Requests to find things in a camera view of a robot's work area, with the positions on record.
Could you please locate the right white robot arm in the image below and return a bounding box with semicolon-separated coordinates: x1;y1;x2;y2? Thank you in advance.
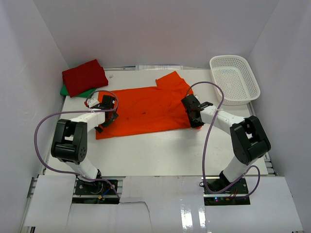
181;94;271;194

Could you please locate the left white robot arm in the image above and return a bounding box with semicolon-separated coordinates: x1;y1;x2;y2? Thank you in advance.
51;95;119;194

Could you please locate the white perforated plastic basket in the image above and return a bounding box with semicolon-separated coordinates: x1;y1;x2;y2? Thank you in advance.
209;55;260;106

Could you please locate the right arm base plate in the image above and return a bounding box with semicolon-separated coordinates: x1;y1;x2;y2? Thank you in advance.
199;178;251;206

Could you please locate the paper strip at back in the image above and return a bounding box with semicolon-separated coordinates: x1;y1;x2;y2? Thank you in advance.
135;65;183;71

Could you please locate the red folded t shirt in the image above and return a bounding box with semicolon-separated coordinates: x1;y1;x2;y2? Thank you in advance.
62;59;108;97

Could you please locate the green folded t shirt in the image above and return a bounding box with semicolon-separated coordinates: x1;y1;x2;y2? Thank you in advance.
60;84;96;98

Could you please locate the white paper sheet front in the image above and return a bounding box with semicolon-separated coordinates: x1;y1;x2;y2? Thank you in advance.
24;175;303;233

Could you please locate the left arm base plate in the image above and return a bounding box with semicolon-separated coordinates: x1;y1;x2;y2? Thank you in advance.
72;179;120;204

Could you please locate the orange t shirt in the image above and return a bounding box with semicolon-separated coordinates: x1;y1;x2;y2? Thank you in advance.
96;71;193;140

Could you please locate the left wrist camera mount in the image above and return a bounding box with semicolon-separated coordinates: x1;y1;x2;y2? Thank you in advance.
84;98;100;108

